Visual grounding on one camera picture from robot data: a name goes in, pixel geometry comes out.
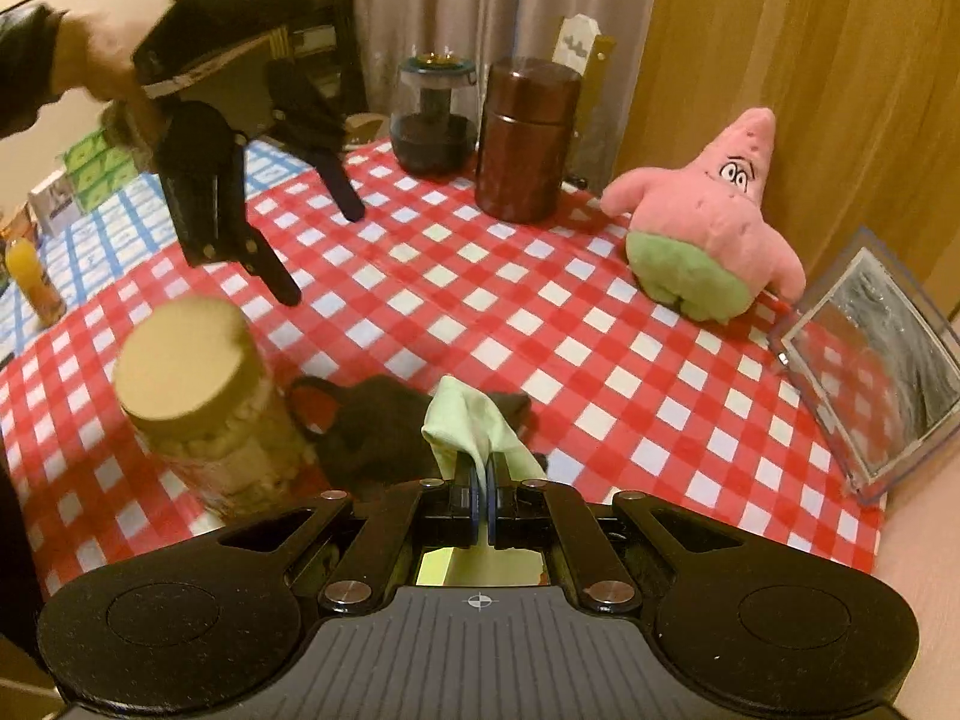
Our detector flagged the light green cloth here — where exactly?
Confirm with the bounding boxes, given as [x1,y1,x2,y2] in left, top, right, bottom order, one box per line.
[416,375,548,587]

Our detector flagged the person's left hand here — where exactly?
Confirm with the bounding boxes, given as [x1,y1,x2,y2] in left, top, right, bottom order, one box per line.
[56,11,162,143]

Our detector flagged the stack of green boxes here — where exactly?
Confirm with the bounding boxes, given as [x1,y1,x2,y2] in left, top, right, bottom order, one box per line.
[64,127,143,211]

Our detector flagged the pink starfish plush toy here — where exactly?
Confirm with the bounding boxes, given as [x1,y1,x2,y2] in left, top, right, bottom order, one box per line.
[600,106,807,325]

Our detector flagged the blue checked cloth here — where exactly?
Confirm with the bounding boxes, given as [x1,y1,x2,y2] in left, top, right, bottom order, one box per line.
[0,142,301,361]

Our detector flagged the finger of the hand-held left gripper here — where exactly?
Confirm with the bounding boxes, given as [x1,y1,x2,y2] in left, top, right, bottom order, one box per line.
[274,109,367,223]
[161,101,302,307]

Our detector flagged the glass jar with gold lid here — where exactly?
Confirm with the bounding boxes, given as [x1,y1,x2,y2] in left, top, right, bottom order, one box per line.
[112,298,323,526]

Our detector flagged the clear acrylic picture frame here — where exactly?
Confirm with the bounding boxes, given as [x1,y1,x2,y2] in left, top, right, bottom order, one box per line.
[769,225,960,500]

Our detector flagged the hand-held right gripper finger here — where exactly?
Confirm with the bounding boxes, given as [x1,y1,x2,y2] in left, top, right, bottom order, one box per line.
[214,457,487,616]
[486,457,751,614]

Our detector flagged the wooden wardrobe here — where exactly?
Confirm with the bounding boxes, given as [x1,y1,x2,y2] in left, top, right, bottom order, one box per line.
[615,0,960,316]

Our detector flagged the brown wooden canister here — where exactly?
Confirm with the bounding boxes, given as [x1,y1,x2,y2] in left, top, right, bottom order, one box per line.
[475,60,584,224]

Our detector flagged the black cloth with loop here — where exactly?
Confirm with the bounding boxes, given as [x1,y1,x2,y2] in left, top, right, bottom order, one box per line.
[289,375,533,503]

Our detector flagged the red checked tablecloth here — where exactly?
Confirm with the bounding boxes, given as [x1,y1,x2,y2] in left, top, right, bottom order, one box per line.
[0,139,890,601]

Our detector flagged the dark shelf unit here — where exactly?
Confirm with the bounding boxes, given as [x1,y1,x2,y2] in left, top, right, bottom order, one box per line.
[277,0,368,136]

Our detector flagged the orange juice bottle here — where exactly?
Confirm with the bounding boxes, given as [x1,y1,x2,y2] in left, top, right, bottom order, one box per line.
[6,236,67,327]

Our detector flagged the small white box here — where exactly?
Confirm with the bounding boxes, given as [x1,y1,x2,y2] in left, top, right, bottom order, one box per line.
[28,172,80,237]

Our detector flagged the glass jar with dark contents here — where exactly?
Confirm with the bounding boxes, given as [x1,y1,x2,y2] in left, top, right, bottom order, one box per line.
[390,52,479,175]

